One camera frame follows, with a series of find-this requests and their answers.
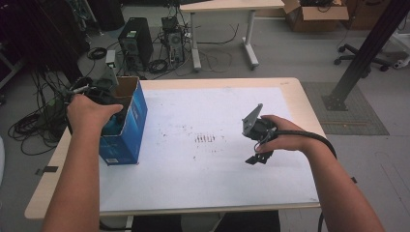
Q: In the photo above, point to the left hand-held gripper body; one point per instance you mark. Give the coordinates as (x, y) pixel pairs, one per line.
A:
(108, 82)

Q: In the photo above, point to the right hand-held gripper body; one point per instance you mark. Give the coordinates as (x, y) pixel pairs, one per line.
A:
(259, 129)

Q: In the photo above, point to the blue cardboard box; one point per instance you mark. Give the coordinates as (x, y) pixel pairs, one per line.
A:
(129, 138)

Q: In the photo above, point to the person's right hand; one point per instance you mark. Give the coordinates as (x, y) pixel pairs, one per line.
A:
(290, 137)

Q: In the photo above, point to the person's left hand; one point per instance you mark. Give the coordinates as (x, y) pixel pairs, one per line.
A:
(85, 114)

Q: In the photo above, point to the large black computer tower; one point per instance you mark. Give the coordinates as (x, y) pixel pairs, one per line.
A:
(135, 42)

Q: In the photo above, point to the white paper mat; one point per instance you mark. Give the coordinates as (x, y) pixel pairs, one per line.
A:
(209, 177)

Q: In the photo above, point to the small black computer tower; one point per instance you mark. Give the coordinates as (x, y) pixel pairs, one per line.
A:
(174, 42)

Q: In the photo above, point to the dark curtain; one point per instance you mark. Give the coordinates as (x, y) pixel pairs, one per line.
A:
(35, 35)

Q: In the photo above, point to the grey floor mat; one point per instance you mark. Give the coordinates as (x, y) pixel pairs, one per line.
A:
(354, 122)

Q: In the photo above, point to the black tape strip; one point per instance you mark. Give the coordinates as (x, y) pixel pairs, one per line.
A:
(48, 169)

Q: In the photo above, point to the black office chair base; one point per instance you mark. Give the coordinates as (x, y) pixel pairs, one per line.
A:
(353, 51)

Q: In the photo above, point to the open brown cardboard box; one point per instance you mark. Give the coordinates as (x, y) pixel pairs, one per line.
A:
(317, 17)

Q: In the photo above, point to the light wooden desk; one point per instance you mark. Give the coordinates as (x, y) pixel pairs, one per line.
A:
(232, 5)

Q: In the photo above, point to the black metal stand post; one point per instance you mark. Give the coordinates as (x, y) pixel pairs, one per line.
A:
(367, 54)

